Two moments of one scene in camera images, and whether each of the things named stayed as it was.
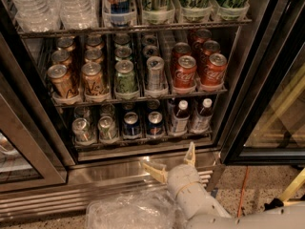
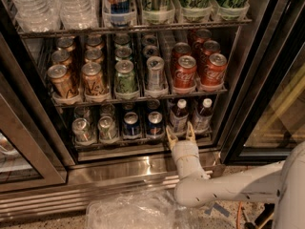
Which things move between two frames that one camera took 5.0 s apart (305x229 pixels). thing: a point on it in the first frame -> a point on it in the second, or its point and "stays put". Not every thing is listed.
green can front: (125, 82) stays put
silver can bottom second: (108, 130) stays put
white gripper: (180, 176) -> (185, 149)
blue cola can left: (131, 128) stays put
